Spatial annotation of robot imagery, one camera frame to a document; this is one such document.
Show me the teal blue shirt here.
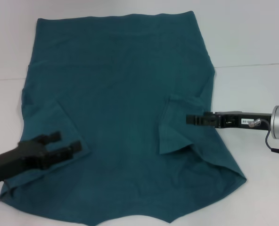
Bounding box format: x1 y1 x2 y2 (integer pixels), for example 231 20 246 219
0 10 247 226

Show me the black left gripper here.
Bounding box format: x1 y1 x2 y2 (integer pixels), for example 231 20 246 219
0 131 83 186

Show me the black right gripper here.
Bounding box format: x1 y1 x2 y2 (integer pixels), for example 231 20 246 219
186 111 272 130

